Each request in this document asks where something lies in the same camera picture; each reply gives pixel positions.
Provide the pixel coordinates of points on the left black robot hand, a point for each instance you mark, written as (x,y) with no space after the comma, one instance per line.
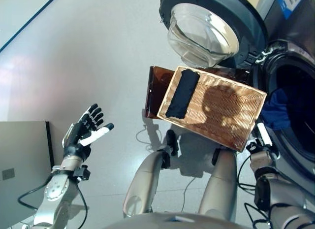
(76,140)

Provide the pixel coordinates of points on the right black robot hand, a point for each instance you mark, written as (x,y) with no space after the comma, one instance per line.
(264,138)

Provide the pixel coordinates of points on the blue garment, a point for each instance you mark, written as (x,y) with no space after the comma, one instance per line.
(275,110)

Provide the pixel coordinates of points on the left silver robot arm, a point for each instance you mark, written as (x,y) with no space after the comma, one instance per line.
(56,189)

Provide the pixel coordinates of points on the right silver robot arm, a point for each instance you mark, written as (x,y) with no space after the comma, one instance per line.
(283,189)

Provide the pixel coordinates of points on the grey front-load washing machine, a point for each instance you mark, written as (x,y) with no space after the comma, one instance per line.
(295,54)

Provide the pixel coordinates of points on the rectangular wicker basket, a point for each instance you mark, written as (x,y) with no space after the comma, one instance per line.
(221,108)

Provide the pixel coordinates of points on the grey cabinet with black edge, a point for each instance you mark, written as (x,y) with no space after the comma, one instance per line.
(22,170)

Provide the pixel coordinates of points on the right silver robot leg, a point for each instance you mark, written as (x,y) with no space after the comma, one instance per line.
(219,184)

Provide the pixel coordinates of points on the large black rolled garment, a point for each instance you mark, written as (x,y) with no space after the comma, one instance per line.
(183,93)

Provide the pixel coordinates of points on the grey robot torso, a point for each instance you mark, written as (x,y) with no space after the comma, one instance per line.
(177,221)

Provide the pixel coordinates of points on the round glass washer door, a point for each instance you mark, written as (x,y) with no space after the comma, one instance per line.
(204,29)

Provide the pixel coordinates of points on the blue barcode sticker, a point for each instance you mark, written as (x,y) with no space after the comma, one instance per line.
(291,5)

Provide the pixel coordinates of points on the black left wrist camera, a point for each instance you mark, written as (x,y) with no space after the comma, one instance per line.
(82,173)

